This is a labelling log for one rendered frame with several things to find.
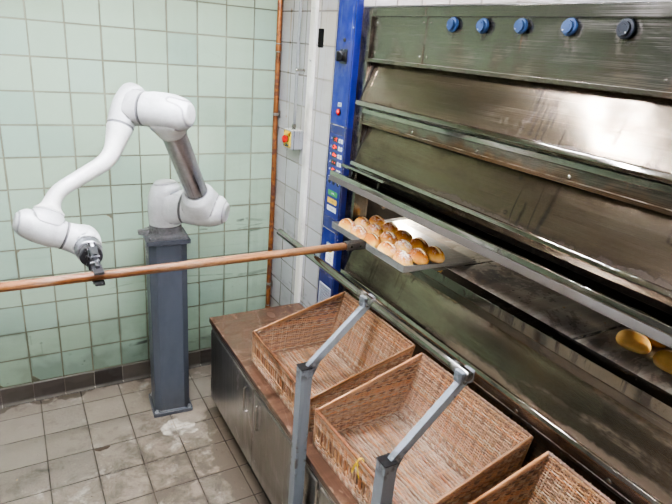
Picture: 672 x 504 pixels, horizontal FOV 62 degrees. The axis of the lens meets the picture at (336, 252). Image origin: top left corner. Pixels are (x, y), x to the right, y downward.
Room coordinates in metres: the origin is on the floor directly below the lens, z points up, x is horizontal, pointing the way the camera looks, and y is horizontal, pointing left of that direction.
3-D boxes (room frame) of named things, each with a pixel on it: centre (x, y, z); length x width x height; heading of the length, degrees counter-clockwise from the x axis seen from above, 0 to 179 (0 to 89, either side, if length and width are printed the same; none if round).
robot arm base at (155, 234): (2.58, 0.87, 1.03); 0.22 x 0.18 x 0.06; 117
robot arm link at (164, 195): (2.58, 0.84, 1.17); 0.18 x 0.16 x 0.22; 81
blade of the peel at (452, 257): (2.22, -0.27, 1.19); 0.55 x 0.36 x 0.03; 31
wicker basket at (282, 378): (2.06, 0.00, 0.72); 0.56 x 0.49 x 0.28; 32
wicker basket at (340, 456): (1.55, -0.32, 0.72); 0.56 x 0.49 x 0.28; 33
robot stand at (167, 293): (2.58, 0.85, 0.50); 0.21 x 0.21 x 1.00; 27
